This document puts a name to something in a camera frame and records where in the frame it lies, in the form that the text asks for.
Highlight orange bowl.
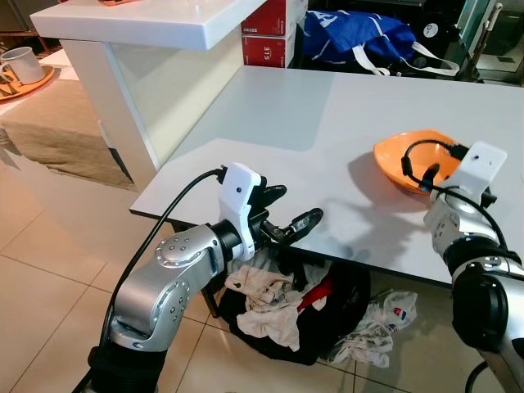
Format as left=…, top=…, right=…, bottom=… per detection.
left=373, top=129, right=464, bottom=197

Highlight red cloth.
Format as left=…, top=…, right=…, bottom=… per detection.
left=297, top=277, right=337, bottom=314

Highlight beige cloth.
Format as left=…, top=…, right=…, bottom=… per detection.
left=224, top=252, right=318, bottom=353

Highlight black laundry basket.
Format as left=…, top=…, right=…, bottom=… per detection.
left=215, top=248, right=371, bottom=367

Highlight white plastic bag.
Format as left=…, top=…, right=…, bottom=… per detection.
left=326, top=287, right=418, bottom=368

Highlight red cardboard box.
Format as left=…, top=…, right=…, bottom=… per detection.
left=242, top=33, right=298, bottom=69
left=241, top=0, right=309, bottom=38

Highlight white counter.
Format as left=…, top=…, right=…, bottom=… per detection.
left=29, top=0, right=273, bottom=187

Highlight grey beige placemat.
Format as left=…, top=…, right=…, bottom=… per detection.
left=0, top=76, right=138, bottom=191

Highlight orange plate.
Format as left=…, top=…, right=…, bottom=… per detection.
left=0, top=65, right=57, bottom=104

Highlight metal mug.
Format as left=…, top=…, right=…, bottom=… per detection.
left=0, top=46, right=47, bottom=86

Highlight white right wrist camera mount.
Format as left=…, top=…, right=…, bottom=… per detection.
left=448, top=141, right=509, bottom=198

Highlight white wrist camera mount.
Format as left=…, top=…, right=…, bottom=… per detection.
left=219, top=161, right=265, bottom=251
left=448, top=141, right=509, bottom=198

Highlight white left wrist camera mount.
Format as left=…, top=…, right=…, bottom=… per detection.
left=219, top=161, right=265, bottom=251

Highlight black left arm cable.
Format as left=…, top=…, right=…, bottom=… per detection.
left=100, top=167, right=227, bottom=349

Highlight blue bag white straps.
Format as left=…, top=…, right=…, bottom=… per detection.
left=302, top=9, right=461, bottom=79

